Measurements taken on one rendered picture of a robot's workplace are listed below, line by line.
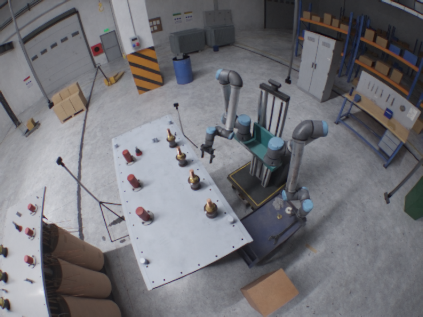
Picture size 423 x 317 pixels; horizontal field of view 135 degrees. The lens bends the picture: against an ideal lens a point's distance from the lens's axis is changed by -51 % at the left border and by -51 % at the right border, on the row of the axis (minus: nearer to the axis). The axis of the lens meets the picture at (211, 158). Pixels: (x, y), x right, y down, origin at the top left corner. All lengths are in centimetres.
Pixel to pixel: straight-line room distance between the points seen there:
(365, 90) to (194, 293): 553
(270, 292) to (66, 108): 754
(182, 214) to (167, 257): 34
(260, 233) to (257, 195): 92
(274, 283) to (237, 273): 97
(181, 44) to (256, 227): 882
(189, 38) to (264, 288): 949
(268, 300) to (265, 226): 72
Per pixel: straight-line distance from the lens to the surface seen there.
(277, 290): 169
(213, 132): 171
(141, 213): 129
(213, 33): 1026
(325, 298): 292
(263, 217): 184
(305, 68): 576
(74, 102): 735
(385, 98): 513
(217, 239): 124
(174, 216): 134
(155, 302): 275
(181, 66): 598
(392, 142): 465
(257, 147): 205
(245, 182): 267
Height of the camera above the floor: 256
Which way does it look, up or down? 49 degrees down
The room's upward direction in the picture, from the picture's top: 7 degrees counter-clockwise
